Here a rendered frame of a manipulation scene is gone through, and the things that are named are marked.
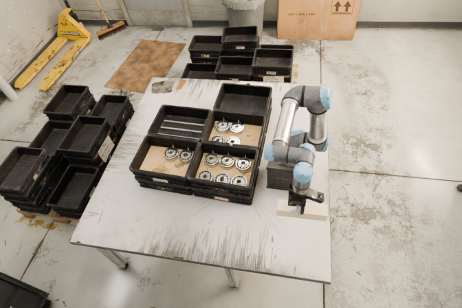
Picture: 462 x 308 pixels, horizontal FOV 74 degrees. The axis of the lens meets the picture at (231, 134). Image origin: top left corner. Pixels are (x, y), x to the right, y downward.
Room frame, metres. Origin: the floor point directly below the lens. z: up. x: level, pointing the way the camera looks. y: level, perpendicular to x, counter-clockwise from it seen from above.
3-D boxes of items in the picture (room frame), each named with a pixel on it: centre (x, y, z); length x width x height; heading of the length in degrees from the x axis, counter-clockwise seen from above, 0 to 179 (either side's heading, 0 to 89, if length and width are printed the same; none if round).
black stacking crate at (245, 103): (1.68, -0.13, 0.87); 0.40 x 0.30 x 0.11; 70
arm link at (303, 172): (0.67, -0.27, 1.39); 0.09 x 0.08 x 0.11; 157
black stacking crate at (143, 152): (1.25, 0.45, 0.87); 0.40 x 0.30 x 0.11; 70
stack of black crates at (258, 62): (2.56, -0.54, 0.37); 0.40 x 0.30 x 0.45; 73
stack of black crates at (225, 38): (3.06, -0.26, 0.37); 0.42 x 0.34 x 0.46; 74
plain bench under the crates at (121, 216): (1.39, 0.12, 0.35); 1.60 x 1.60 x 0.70; 74
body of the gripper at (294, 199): (0.67, -0.27, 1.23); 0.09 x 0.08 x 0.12; 74
